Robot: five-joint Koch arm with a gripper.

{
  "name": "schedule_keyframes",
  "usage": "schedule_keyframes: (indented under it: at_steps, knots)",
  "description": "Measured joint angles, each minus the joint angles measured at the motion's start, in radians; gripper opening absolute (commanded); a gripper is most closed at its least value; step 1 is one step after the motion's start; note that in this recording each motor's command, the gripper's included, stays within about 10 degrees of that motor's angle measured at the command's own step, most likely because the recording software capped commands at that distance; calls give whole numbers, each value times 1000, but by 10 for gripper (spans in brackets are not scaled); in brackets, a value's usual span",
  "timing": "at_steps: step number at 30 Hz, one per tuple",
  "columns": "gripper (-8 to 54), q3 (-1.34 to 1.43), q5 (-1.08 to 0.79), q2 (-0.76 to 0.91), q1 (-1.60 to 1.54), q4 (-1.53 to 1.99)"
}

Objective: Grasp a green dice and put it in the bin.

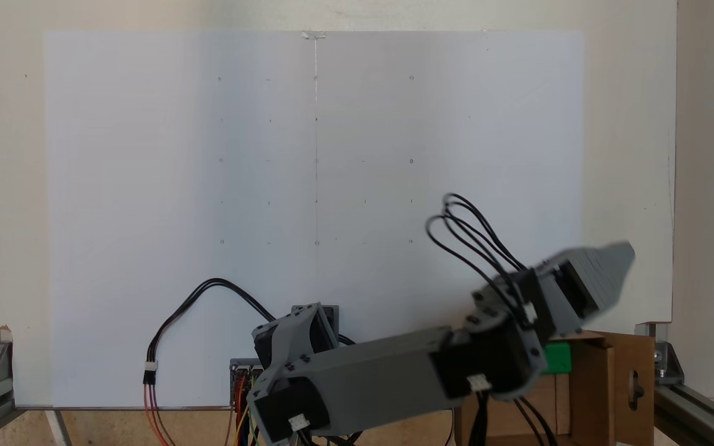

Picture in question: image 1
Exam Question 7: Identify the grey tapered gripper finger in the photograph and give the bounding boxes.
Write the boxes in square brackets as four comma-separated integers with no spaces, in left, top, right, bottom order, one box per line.
[564,241,636,308]

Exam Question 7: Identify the red and orange wires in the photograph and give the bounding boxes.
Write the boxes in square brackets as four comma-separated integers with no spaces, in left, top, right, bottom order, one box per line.
[143,382,175,446]

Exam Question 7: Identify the white paper sheet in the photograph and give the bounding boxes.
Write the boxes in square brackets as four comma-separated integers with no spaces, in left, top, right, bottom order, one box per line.
[44,31,318,409]

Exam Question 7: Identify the black cable with white connector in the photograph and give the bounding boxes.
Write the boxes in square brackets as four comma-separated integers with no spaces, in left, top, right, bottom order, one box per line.
[143,278,278,386]

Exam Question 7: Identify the yellow green jumper wires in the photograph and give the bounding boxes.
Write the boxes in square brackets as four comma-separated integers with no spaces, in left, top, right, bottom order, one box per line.
[226,370,260,446]

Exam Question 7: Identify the green die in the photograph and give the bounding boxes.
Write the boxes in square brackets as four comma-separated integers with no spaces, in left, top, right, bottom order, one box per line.
[543,342,573,375]

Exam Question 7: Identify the circuit board with jumper wires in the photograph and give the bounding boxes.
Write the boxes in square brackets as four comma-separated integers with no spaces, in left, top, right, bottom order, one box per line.
[229,357,266,411]

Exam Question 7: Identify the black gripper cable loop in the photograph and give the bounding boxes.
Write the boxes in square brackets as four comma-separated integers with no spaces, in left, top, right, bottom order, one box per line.
[425,193,537,313]

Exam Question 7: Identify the brown cardboard box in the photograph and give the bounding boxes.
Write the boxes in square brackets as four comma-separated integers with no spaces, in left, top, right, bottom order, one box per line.
[453,330,656,446]

